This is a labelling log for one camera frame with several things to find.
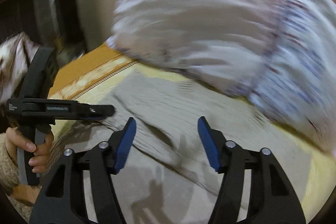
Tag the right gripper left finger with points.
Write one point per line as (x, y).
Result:
(62, 198)

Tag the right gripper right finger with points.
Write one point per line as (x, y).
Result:
(272, 197)

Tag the fuzzy beige sleeve forearm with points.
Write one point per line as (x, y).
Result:
(9, 180)

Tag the person's left hand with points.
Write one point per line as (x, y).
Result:
(14, 140)

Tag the pink floral pillow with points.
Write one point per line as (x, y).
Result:
(17, 53)

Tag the yellow patterned bed sheet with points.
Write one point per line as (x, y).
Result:
(315, 173)

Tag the floral pillow with tree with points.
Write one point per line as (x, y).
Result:
(278, 54)

